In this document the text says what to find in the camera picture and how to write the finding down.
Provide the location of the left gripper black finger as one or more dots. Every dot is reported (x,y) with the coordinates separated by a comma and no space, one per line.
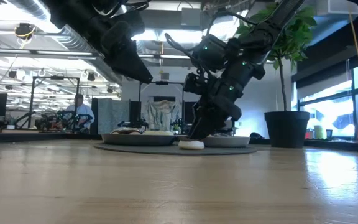
(132,67)

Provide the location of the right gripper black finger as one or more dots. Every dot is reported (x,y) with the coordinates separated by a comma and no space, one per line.
(193,119)
(205,124)

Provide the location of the small chocolate donut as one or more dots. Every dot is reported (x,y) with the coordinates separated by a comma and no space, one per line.
(191,145)

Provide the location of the white sprinkled donut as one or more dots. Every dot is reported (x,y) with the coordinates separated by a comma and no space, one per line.
(158,132)

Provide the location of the chocolate donut white drizzle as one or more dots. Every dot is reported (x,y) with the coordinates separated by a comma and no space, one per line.
(126,131)

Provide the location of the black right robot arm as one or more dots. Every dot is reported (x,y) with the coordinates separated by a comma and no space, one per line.
(278,18)

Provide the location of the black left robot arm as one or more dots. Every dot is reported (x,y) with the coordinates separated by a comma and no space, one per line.
(73,12)

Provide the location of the light grey plate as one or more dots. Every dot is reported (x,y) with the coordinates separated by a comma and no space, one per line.
(228,142)

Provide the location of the pale hanging cloth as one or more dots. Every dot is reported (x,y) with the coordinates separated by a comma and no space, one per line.
(162,115)

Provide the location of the black rounded object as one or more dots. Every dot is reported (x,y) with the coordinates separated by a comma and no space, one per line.
(256,136)

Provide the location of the grey partition panel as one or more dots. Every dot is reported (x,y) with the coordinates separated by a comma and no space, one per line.
(112,116)

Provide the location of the dark grey plate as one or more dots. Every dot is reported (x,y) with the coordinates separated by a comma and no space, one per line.
(135,140)

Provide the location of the round dark woven placemat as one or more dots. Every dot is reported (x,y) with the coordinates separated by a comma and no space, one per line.
(135,150)

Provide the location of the person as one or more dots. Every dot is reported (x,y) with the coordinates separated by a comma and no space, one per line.
(84,112)

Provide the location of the green plant in black pot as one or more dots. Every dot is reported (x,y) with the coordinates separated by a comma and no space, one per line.
(286,129)

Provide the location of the grey ceiling box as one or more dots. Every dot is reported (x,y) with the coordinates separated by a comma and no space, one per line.
(191,17)

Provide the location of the green bottle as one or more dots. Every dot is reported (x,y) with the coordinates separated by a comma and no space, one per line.
(319,132)

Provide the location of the dark cup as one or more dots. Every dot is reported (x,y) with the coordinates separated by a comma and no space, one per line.
(329,134)

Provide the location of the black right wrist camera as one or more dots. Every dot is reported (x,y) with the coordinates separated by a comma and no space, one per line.
(193,84)

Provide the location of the black background rig frame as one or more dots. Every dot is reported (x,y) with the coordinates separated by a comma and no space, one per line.
(162,82)
(31,102)

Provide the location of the black aluminium table frame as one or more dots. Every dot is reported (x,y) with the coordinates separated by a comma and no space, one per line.
(26,137)

